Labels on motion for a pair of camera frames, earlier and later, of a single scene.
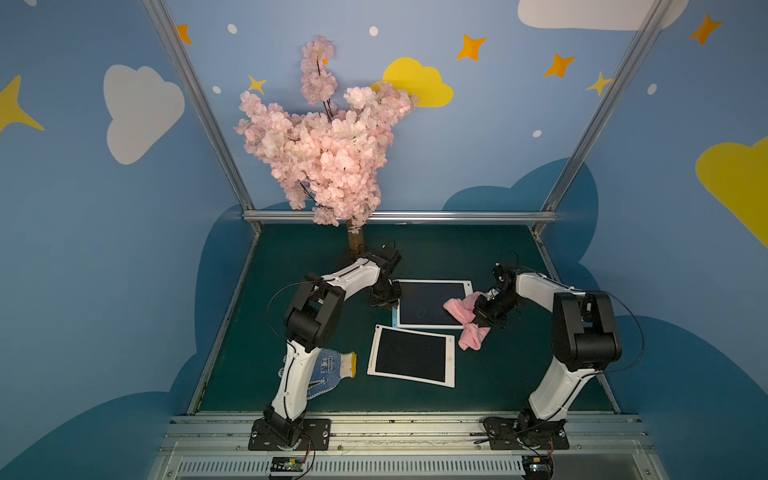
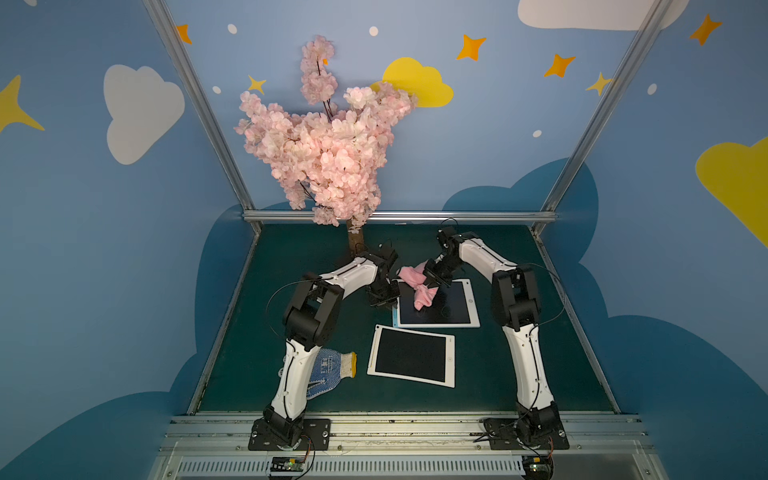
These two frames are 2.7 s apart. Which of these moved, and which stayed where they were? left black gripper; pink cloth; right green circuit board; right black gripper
Moved: right black gripper; pink cloth
Stayed: right green circuit board; left black gripper
